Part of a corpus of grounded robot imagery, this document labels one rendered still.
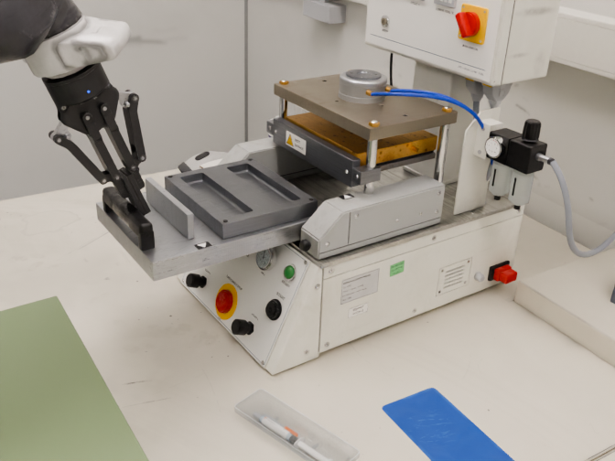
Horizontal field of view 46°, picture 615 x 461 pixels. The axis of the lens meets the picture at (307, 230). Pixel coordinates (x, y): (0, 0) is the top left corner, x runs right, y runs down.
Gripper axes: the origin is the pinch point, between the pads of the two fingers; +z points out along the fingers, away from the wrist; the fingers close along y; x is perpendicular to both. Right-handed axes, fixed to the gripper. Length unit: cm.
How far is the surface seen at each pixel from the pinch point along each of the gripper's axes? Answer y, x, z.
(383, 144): -37.0, 9.9, 10.2
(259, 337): -5.1, 11.3, 27.5
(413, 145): -41.9, 11.1, 12.9
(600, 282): -62, 31, 48
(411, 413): -14, 35, 35
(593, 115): -89, 10, 34
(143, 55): -54, -149, 41
